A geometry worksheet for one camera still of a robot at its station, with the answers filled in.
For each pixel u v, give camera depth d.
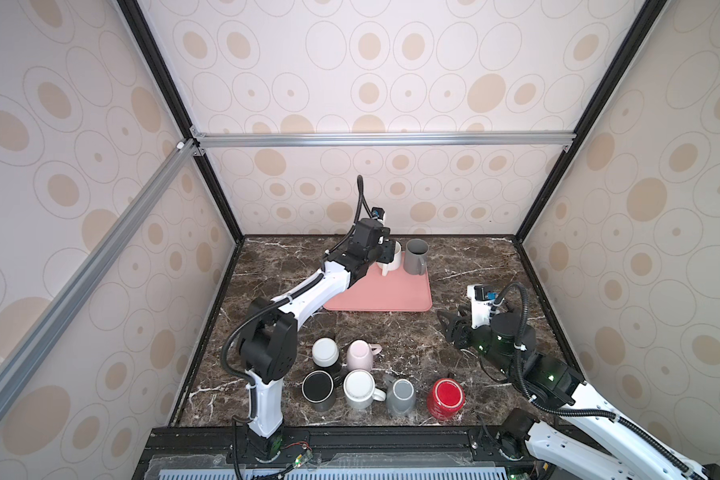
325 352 0.80
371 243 0.69
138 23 0.69
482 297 0.59
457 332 0.63
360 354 0.79
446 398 0.73
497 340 0.52
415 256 1.01
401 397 0.73
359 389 0.76
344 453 0.73
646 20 0.69
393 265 1.07
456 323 0.62
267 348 0.49
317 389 0.74
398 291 1.09
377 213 0.76
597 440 0.48
